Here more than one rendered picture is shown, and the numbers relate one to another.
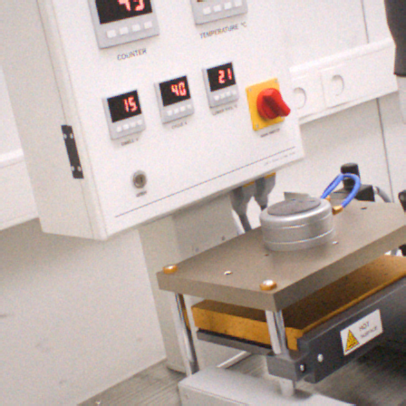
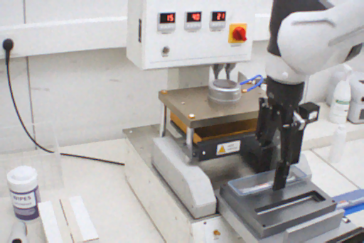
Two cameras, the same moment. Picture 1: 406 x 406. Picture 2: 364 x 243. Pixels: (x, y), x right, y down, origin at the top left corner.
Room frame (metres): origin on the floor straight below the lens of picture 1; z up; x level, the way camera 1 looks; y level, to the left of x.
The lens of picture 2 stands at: (0.04, -0.19, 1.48)
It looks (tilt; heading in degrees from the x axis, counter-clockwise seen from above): 26 degrees down; 12
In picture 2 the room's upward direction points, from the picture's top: 3 degrees clockwise
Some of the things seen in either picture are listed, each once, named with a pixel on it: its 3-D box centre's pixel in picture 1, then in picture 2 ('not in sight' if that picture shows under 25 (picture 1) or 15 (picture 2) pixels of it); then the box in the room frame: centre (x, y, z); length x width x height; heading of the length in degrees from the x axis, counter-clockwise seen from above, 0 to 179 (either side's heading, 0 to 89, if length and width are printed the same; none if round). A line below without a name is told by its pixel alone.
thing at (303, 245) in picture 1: (295, 252); (223, 101); (1.02, -0.09, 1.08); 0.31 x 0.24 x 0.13; 129
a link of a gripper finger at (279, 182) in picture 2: not in sight; (281, 175); (0.79, -0.25, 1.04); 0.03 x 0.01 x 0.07; 128
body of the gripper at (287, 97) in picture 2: not in sight; (283, 100); (0.81, -0.23, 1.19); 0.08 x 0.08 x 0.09
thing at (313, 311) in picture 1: (312, 274); (225, 114); (0.98, -0.10, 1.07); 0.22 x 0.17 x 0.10; 129
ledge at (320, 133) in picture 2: not in sight; (304, 125); (1.65, -0.38, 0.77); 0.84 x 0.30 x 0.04; 126
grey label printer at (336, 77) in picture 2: not in sight; (358, 96); (1.83, -0.63, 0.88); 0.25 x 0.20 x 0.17; 30
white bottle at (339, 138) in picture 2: not in sight; (338, 143); (1.42, -0.50, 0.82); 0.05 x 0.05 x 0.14
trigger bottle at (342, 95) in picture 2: not in sight; (342, 94); (1.70, -0.53, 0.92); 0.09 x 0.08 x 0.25; 10
